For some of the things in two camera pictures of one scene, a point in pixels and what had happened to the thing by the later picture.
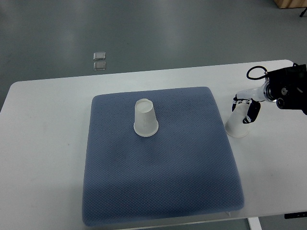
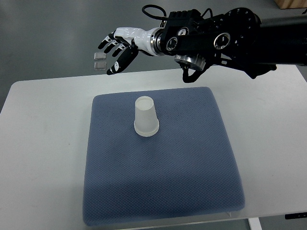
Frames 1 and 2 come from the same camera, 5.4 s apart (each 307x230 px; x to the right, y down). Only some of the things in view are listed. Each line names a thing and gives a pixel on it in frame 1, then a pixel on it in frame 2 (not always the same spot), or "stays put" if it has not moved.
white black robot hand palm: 257,94 to 142,40
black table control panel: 295,215 stays put
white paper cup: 234,126 to 146,123
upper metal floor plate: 100,55 stays put
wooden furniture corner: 290,4 stays put
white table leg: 254,223 stays put
